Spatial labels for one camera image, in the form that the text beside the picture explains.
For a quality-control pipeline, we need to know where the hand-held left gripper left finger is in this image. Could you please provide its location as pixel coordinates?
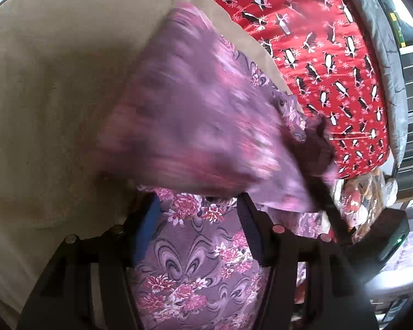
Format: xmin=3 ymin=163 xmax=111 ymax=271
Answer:
xmin=17 ymin=192 xmax=162 ymax=330

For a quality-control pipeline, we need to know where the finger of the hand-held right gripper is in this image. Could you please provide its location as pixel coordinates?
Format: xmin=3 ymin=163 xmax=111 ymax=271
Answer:
xmin=296 ymin=124 xmax=353 ymax=244

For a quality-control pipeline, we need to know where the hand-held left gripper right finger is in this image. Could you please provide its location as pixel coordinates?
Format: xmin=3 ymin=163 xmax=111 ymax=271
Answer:
xmin=237 ymin=192 xmax=379 ymax=330

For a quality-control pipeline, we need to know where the purple floral cloth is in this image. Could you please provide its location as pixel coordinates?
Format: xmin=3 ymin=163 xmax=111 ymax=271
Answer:
xmin=96 ymin=2 xmax=339 ymax=330

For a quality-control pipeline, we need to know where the clear plastic bag of toys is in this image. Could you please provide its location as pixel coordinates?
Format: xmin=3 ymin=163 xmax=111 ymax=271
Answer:
xmin=334 ymin=170 xmax=398 ymax=244

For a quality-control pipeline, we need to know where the red penguin-print blanket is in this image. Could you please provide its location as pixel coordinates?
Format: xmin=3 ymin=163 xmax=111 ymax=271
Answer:
xmin=175 ymin=0 xmax=391 ymax=180

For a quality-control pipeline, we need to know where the beige fleece blanket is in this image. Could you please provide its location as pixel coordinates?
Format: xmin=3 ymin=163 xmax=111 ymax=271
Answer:
xmin=0 ymin=0 xmax=290 ymax=330

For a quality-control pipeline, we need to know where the grey quilt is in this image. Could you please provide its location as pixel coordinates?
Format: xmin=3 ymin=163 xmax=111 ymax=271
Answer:
xmin=344 ymin=0 xmax=409 ymax=164

